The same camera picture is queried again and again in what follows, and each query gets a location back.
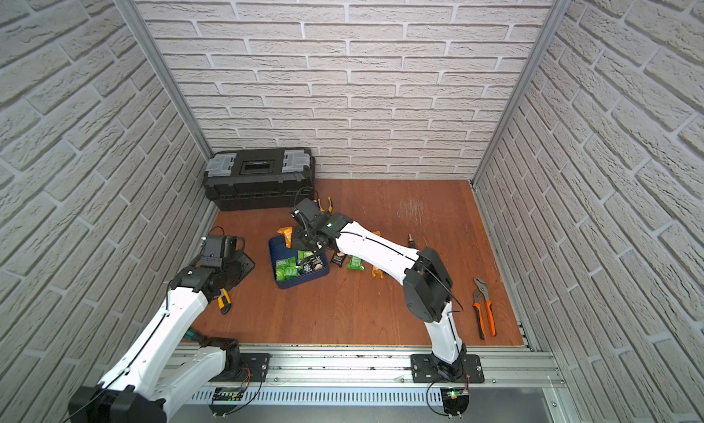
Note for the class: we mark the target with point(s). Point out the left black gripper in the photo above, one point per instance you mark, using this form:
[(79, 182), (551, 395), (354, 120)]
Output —
[(239, 264)]

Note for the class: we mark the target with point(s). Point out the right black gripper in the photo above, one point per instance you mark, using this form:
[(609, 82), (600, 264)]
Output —
[(296, 241)]

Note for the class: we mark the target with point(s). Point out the black cookie packet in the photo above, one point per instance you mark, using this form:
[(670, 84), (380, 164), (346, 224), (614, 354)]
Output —
[(338, 259)]

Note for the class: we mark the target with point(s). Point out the green cookie packet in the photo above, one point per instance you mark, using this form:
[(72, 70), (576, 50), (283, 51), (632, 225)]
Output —
[(355, 263)]

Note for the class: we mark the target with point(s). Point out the orange cookie packet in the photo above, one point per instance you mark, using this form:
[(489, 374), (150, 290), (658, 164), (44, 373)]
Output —
[(287, 233), (377, 273)]

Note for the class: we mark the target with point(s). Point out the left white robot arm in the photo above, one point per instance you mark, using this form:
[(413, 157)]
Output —
[(135, 390)]

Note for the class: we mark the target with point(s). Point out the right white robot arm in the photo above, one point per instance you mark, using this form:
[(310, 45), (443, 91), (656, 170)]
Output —
[(427, 286)]

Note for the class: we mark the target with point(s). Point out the yellow utility knife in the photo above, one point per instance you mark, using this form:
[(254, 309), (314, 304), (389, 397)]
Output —
[(224, 302)]

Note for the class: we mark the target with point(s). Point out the black plastic toolbox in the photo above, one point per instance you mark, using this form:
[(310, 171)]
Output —
[(255, 179)]

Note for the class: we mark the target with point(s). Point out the left control board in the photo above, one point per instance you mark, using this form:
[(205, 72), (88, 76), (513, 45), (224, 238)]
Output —
[(226, 400)]

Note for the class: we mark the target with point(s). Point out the control board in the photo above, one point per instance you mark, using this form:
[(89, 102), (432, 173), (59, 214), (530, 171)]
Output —
[(455, 402), (226, 400)]

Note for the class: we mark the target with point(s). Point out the right control board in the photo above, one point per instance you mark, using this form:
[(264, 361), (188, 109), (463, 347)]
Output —
[(455, 402)]

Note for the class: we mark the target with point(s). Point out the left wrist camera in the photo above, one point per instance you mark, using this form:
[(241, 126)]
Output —
[(220, 251)]

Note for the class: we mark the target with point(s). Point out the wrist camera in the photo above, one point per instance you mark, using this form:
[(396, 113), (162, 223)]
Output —
[(307, 211), (220, 251)]

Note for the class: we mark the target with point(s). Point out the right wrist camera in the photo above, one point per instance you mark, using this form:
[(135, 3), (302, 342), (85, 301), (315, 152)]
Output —
[(307, 211)]

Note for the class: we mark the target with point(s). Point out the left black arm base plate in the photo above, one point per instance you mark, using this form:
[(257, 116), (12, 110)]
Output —
[(242, 366)]

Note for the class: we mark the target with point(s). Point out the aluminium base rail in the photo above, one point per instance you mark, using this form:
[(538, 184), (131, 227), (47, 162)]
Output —
[(358, 375)]

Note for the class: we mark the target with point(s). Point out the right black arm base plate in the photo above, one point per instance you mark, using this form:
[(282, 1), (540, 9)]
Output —
[(426, 369)]

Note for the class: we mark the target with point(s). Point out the orange handled pliers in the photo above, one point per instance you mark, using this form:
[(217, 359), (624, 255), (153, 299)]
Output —
[(482, 306)]

